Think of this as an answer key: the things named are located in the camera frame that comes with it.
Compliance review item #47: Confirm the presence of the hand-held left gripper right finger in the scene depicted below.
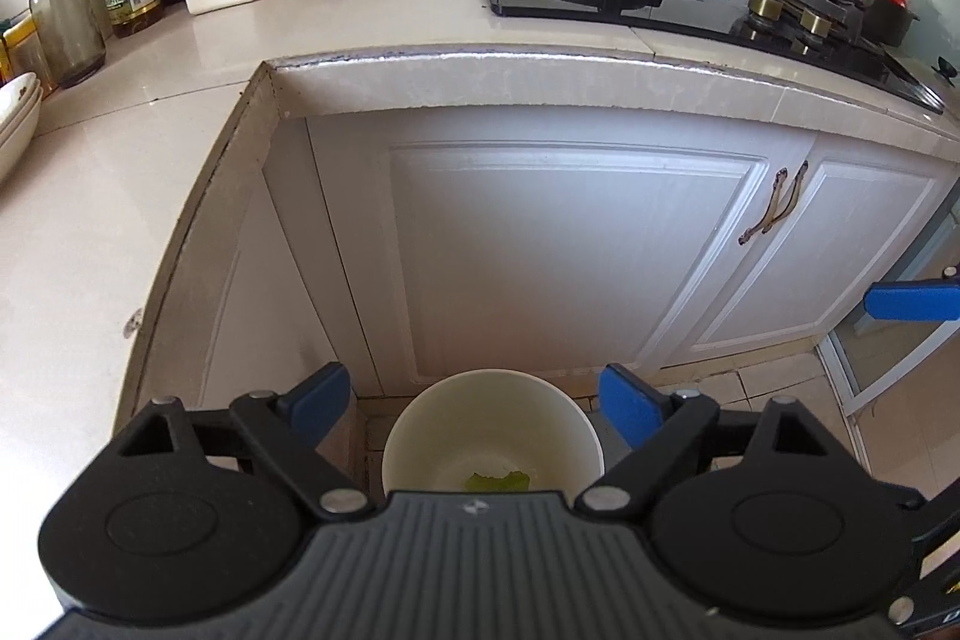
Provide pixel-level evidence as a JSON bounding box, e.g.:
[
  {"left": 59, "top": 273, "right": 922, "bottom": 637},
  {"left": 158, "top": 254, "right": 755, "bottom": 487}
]
[{"left": 576, "top": 364, "right": 830, "bottom": 522}]

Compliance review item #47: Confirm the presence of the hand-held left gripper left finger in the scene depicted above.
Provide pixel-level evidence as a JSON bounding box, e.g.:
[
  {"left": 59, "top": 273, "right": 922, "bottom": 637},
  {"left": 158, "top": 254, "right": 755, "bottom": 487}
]
[{"left": 112, "top": 362, "right": 374, "bottom": 522}]

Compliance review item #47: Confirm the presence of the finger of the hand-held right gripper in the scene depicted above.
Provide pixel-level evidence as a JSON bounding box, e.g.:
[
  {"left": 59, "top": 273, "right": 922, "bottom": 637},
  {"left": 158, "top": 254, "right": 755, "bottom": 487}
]
[
  {"left": 889, "top": 482, "right": 960, "bottom": 640},
  {"left": 862, "top": 278, "right": 960, "bottom": 322}
]

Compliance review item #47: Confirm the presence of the white round waste bin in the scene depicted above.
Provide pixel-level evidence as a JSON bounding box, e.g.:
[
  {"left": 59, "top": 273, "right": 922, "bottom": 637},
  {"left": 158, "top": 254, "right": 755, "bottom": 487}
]
[{"left": 381, "top": 368, "right": 605, "bottom": 500}]

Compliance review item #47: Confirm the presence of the glass door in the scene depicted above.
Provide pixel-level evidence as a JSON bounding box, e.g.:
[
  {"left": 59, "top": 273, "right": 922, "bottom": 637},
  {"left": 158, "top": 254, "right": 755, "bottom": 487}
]
[{"left": 817, "top": 235, "right": 960, "bottom": 417}]

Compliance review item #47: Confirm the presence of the white cabinet door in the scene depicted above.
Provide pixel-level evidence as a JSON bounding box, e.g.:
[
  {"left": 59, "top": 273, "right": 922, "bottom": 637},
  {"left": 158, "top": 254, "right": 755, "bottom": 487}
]
[
  {"left": 304, "top": 107, "right": 818, "bottom": 386},
  {"left": 664, "top": 134, "right": 960, "bottom": 371},
  {"left": 196, "top": 119, "right": 361, "bottom": 412}
]

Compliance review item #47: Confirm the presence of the green vegetable scrap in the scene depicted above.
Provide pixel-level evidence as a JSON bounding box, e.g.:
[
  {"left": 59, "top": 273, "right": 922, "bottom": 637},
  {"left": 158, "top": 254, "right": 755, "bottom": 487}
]
[{"left": 463, "top": 469, "right": 532, "bottom": 492}]

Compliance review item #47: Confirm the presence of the red and black pan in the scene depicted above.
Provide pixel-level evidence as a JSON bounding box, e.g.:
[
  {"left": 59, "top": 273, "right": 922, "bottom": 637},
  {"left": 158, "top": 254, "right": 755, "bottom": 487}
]
[{"left": 862, "top": 0, "right": 922, "bottom": 49}]

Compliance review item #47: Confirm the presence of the black glass gas stove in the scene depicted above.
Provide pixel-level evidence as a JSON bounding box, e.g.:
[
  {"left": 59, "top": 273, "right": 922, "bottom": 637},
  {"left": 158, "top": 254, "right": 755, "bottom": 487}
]
[{"left": 453, "top": 0, "right": 947, "bottom": 118}]

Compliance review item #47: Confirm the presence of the clear bottle red cap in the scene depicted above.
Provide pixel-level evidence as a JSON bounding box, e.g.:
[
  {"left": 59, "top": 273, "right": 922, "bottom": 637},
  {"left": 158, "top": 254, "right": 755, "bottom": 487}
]
[{"left": 28, "top": 0, "right": 107, "bottom": 90}]

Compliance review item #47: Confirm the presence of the yellow packet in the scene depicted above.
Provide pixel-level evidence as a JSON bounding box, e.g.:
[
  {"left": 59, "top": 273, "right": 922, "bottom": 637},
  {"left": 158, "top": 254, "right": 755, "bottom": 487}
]
[{"left": 0, "top": 16, "right": 55, "bottom": 95}]

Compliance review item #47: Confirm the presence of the bronze cabinet handle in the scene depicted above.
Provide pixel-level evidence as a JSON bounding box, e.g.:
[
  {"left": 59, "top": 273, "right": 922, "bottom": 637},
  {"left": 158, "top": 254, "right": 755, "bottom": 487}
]
[
  {"left": 739, "top": 169, "right": 790, "bottom": 247},
  {"left": 757, "top": 160, "right": 809, "bottom": 235}
]

